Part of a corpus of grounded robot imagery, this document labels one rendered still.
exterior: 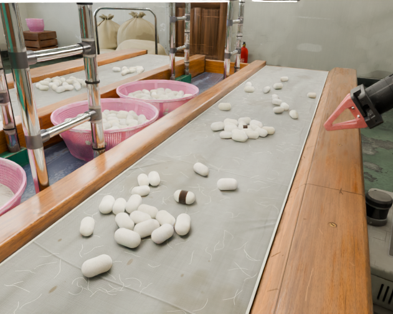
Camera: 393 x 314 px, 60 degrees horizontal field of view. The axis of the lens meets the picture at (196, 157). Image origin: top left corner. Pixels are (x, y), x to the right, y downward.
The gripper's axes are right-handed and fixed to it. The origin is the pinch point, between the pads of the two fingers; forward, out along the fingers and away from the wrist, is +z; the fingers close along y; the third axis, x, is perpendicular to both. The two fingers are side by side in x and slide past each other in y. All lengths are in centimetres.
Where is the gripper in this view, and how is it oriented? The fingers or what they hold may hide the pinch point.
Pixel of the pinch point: (328, 126)
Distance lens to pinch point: 75.8
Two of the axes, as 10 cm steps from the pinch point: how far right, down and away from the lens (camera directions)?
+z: -7.3, 4.6, 5.1
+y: -3.8, 3.6, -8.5
